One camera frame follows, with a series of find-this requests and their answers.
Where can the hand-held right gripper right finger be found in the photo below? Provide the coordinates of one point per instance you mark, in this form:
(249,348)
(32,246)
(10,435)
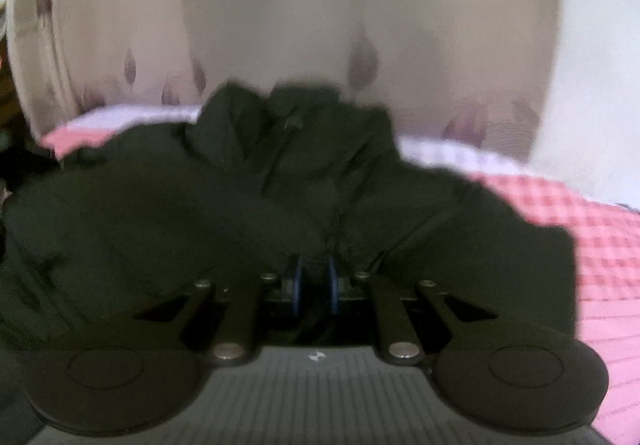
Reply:
(333,289)

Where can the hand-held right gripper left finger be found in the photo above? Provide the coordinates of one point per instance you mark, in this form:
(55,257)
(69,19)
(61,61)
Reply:
(297,289)

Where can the black jacket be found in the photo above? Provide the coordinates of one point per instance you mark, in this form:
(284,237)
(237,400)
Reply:
(200,205)

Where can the beige leaf print curtain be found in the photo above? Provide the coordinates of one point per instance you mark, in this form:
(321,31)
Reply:
(280,25)

